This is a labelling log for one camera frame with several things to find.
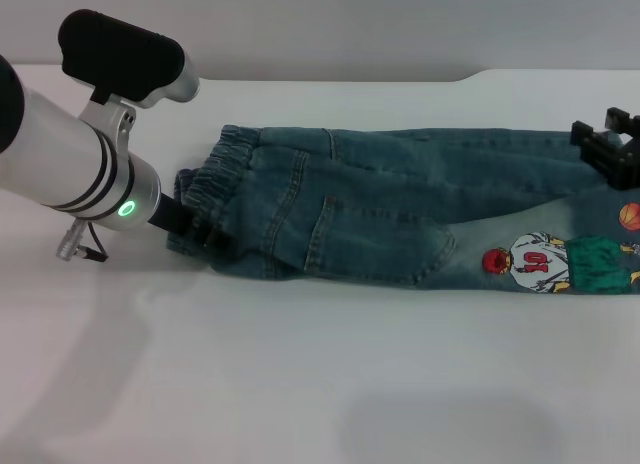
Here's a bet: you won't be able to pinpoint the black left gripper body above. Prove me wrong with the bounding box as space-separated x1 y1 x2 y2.
147 192 206 248

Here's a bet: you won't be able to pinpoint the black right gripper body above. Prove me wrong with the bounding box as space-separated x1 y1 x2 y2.
606 129 640 192

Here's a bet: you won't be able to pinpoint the blue denim shorts with print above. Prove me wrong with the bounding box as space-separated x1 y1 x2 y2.
166 124 640 298

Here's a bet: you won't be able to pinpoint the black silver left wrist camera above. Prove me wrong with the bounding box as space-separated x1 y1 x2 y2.
56 8 202 111

